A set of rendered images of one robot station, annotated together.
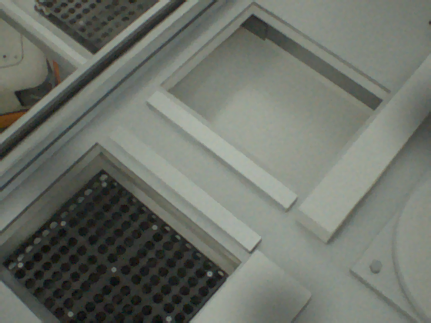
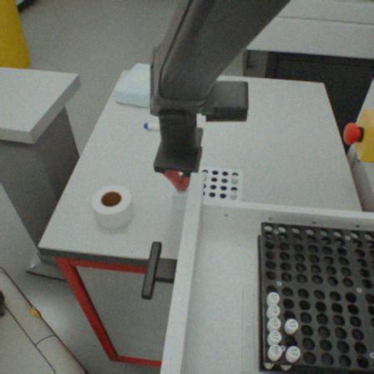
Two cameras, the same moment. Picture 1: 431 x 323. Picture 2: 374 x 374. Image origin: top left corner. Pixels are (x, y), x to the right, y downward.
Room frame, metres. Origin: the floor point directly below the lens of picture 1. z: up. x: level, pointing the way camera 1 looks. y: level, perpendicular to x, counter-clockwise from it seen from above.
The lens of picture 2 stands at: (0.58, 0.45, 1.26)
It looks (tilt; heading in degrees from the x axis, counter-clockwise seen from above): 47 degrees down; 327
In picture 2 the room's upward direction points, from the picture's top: straight up
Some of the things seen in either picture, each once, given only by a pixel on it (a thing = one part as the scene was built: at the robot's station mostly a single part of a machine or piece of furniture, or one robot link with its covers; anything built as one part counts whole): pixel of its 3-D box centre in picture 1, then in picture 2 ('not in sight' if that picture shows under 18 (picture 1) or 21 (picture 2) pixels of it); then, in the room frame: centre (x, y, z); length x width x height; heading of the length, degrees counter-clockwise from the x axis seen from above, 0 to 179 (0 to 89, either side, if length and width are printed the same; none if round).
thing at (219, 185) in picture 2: not in sight; (208, 189); (0.94, 0.17, 0.78); 0.12 x 0.08 x 0.04; 49
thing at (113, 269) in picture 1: (118, 276); not in sight; (0.18, 0.13, 0.87); 0.22 x 0.18 x 0.06; 51
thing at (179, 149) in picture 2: not in sight; (179, 136); (0.95, 0.23, 0.92); 0.10 x 0.07 x 0.07; 138
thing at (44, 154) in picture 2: not in sight; (48, 189); (1.53, 0.41, 0.38); 0.30 x 0.30 x 0.76; 45
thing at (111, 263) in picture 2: not in sight; (208, 241); (1.06, 0.06, 0.38); 0.62 x 0.58 x 0.76; 141
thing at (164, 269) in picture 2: not in sight; (162, 270); (0.77, 0.36, 0.91); 0.07 x 0.04 x 0.01; 141
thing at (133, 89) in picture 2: not in sight; (142, 83); (1.34, 0.10, 0.78); 0.15 x 0.10 x 0.04; 129
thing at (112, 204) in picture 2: not in sight; (113, 206); (1.00, 0.34, 0.78); 0.07 x 0.07 x 0.04
